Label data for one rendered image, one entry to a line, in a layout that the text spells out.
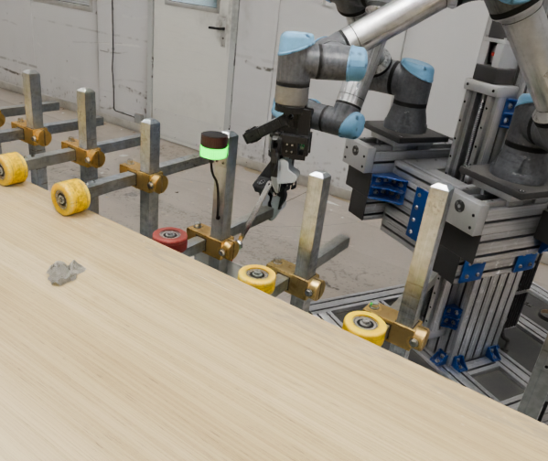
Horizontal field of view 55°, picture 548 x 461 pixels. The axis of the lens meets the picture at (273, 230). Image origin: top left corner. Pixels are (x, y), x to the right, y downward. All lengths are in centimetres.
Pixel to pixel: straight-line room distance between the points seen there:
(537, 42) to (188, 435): 107
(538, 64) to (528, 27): 9
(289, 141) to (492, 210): 60
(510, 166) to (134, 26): 416
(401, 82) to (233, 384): 132
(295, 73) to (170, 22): 381
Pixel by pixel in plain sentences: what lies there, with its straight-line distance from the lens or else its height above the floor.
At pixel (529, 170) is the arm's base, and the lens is 158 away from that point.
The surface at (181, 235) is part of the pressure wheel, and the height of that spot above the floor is 91.
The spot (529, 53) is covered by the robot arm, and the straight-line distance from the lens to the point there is 136.
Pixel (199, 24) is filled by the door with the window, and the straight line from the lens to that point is 473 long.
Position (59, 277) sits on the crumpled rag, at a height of 92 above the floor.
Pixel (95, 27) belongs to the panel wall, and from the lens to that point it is 564.
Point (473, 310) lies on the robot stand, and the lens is 206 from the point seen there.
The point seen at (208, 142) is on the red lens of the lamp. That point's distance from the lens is 118.
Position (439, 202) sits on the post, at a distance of 101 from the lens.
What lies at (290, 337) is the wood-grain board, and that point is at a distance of 95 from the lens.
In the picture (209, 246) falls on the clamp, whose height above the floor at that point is 85.
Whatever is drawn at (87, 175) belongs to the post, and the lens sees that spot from 163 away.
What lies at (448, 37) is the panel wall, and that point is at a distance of 375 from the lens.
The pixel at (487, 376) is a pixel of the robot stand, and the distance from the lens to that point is 222.
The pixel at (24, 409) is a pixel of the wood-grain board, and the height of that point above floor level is 90.
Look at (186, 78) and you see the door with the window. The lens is 487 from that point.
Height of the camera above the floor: 146
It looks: 25 degrees down
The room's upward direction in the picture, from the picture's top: 7 degrees clockwise
